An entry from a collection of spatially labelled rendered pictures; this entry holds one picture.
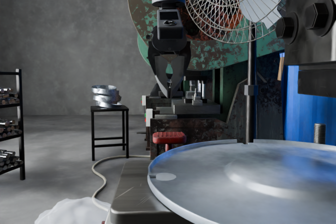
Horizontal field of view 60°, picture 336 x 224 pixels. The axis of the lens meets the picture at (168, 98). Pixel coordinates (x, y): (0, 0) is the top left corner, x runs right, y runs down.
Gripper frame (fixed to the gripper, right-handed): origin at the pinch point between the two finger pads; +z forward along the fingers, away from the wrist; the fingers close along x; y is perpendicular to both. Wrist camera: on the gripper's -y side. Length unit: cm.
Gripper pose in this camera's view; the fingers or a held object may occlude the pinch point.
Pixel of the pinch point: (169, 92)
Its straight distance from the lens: 61.6
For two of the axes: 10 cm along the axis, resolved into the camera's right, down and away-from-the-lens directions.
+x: -10.0, 0.1, -0.6
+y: -0.6, -0.7, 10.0
